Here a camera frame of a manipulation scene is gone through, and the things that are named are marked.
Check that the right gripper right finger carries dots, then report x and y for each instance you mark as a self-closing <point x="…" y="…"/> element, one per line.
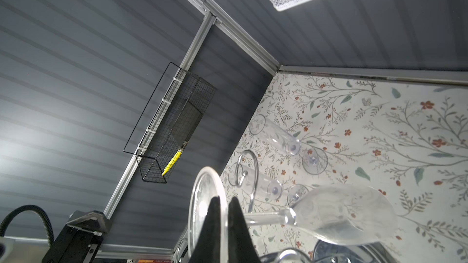
<point x="240" y="246"/>

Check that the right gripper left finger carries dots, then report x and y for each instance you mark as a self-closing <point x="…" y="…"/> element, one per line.
<point x="208" y="246"/>

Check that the clear wine glass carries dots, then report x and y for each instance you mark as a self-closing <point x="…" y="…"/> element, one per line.
<point x="313" y="161"/>
<point x="268" y="189"/>
<point x="340" y="214"/>

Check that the chrome wine glass rack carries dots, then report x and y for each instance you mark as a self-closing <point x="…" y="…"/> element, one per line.
<point x="253" y="193"/>

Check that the yellow black striped item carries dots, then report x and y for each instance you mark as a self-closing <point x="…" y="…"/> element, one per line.
<point x="174" y="159"/>

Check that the floral patterned table mat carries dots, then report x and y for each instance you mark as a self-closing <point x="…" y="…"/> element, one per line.
<point x="408" y="141"/>

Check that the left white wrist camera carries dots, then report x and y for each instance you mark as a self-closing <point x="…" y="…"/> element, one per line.
<point x="80" y="239"/>

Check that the black wire basket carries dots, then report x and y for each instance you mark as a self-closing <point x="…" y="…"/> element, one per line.
<point x="180" y="111"/>

